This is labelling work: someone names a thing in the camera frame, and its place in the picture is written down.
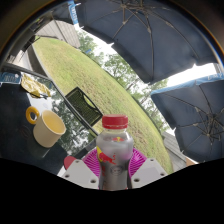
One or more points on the yellow crumpled packet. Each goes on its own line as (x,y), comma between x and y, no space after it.
(33,86)

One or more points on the clear red-capped drink bottle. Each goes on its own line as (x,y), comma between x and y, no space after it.
(113,153)

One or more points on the wide black mesh chair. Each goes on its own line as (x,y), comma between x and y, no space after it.
(83,106)

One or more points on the large navy patio umbrella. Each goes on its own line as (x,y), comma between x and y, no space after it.
(150,36)

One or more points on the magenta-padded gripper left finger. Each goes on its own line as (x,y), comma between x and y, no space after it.
(80,173)

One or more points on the blue printed packet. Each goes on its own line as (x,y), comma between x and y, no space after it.
(9,77)

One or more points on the navy patio umbrella, blue trim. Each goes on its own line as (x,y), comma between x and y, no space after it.
(196,120)

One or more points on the blue umbrella with white print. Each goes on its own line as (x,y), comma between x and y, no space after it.
(71,11)

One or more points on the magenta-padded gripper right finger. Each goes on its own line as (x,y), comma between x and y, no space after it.
(148,171)

